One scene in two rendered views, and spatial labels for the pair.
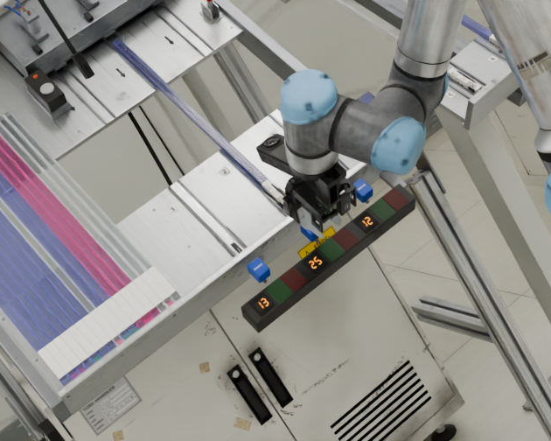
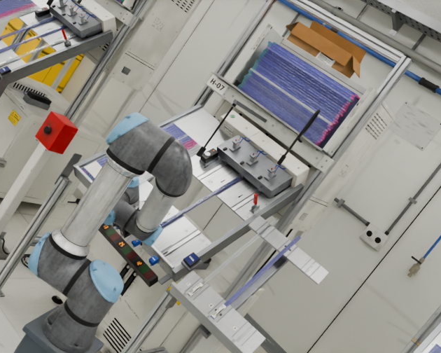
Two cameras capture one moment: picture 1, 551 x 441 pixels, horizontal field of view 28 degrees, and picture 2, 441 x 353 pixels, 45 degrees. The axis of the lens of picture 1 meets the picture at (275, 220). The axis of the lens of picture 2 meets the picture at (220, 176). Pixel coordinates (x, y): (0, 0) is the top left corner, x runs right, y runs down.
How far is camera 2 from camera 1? 1.60 m
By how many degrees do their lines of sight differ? 46
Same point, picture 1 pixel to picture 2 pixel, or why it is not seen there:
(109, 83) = (217, 178)
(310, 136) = not seen: hidden behind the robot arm
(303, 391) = (125, 300)
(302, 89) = not seen: hidden behind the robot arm
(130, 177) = (318, 300)
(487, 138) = (209, 342)
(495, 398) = not seen: outside the picture
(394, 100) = (124, 208)
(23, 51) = (225, 145)
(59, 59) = (225, 159)
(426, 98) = (131, 225)
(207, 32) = (244, 209)
